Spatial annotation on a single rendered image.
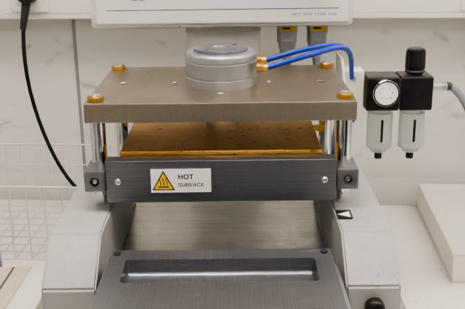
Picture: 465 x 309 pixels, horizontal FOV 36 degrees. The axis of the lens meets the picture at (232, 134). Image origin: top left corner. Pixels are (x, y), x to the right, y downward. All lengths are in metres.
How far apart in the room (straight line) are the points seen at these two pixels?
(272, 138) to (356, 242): 0.15
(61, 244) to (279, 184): 0.22
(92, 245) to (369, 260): 0.26
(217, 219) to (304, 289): 0.31
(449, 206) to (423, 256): 0.13
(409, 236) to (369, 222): 0.58
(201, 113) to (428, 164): 0.78
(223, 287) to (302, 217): 0.31
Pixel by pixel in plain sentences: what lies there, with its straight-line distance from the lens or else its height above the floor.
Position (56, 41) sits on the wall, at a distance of 1.39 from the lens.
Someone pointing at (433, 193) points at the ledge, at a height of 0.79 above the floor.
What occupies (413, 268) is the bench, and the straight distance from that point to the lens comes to 1.17.
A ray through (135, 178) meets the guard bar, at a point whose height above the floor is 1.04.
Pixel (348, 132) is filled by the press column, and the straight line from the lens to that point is 0.72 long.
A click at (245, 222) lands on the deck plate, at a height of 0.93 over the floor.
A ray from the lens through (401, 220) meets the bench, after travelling 1.34.
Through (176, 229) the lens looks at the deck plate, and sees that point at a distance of 0.85.
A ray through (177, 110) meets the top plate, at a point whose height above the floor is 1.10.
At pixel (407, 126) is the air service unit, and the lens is 0.95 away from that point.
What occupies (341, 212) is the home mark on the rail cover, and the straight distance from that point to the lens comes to 0.72.
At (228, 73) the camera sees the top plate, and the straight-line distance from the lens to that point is 0.74.
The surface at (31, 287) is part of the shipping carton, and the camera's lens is 0.95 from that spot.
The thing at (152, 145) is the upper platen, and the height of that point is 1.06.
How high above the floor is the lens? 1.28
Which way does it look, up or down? 17 degrees down
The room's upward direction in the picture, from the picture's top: 1 degrees counter-clockwise
